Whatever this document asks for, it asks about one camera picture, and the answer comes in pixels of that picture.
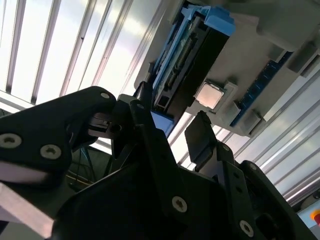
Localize hard disk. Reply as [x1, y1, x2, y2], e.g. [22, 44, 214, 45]
[148, 4, 238, 137]

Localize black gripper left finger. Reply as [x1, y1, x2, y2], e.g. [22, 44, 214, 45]
[0, 81, 196, 222]

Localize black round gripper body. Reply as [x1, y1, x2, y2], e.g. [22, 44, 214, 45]
[51, 161, 249, 240]

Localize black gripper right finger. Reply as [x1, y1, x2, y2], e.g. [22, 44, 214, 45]
[184, 111, 316, 240]

